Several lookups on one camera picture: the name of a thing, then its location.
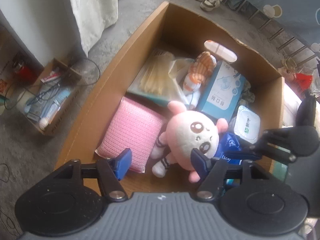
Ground blue tissue pack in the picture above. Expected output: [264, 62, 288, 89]
[214, 132, 242, 165]

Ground pink plush toy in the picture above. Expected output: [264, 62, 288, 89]
[150, 101, 228, 183]

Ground pink knitted sponge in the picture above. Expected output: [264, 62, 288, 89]
[95, 97, 165, 173]

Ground strawberry yogurt cup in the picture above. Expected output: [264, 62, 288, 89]
[228, 105, 261, 144]

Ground green scrunchie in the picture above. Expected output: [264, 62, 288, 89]
[239, 80, 255, 107]

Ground blue bandage box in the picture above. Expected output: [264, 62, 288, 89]
[196, 61, 246, 121]

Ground cotton swab bag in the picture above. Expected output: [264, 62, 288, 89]
[127, 49, 194, 107]

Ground checked floral tablecloth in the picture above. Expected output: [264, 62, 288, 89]
[283, 83, 302, 128]

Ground red plastic bag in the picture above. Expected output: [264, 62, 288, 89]
[292, 73, 313, 98]

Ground tan slippers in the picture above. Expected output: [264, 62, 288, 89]
[278, 57, 297, 82]

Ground small box of clutter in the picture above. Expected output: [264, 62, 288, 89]
[16, 59, 86, 137]

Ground brown cardboard box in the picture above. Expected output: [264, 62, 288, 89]
[56, 2, 284, 166]

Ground white curtain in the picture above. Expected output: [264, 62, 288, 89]
[70, 0, 118, 55]

